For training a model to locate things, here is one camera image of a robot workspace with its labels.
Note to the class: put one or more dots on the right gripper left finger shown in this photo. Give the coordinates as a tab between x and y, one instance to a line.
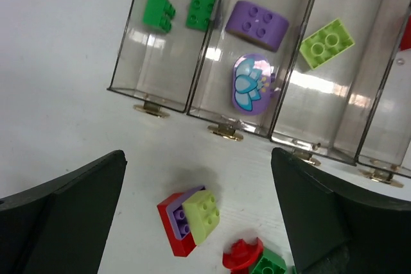
62	226

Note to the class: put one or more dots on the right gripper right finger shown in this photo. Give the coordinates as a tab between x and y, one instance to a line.
334	226

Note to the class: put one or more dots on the light green lego brick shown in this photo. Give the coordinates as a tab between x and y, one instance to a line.
325	44

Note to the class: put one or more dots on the clear container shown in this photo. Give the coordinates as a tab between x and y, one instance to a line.
328	110
160	69
212	99
385	154

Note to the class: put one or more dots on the purple flower lego piece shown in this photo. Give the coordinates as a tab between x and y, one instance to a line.
252	84

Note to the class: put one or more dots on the purple rounded lego brick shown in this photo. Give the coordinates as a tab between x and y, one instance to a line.
257	24

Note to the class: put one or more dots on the red round lego piece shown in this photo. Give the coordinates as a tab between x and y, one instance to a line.
242	256

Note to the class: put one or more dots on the green square lego brick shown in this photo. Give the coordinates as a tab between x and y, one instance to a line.
158	14

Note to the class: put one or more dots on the green lego brick cluster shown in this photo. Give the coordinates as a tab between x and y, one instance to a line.
270	262

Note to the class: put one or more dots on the red square lego brick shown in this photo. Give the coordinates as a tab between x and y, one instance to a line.
405	43

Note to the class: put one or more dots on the small purple lego brick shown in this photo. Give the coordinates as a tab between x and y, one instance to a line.
176	213

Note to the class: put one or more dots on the pale green lego brick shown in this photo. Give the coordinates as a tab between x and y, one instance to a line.
202	214

